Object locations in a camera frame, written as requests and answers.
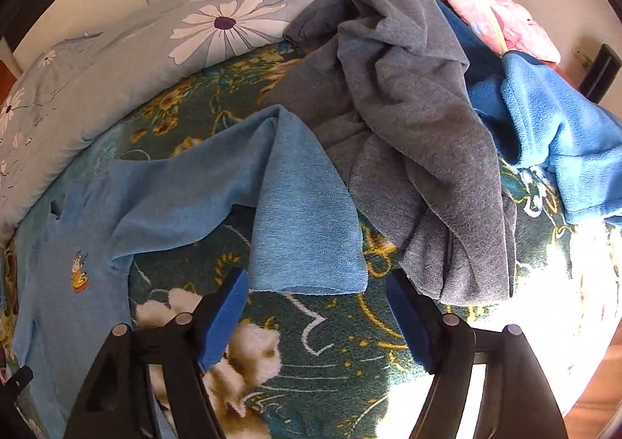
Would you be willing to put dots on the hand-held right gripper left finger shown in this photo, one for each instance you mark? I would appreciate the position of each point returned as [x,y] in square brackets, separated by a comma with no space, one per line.
[223,317]

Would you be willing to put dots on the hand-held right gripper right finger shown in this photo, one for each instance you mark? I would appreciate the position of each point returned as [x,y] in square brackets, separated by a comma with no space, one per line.
[413,317]

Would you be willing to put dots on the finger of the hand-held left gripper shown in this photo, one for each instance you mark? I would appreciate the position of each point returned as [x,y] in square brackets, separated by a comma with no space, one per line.
[17,383]

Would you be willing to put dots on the light blue shirt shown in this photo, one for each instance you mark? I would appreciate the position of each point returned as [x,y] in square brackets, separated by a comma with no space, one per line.
[170,196]

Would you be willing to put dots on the grey fleece garment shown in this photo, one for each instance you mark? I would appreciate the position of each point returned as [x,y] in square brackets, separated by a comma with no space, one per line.
[413,152]

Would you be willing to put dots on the teal floral blanket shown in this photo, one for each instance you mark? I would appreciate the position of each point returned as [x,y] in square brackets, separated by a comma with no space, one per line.
[316,351]

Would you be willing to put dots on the dark blue fleece garment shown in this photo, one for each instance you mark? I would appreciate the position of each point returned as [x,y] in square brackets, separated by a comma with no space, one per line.
[559,128]

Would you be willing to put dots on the grey daisy print duvet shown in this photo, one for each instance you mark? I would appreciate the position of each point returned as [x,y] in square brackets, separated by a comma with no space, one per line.
[121,74]

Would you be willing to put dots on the black tower appliance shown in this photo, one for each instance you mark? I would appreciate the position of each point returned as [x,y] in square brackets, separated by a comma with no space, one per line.
[602,74]

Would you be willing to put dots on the wall socket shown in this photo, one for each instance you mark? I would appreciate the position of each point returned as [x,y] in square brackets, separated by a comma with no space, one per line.
[581,53]

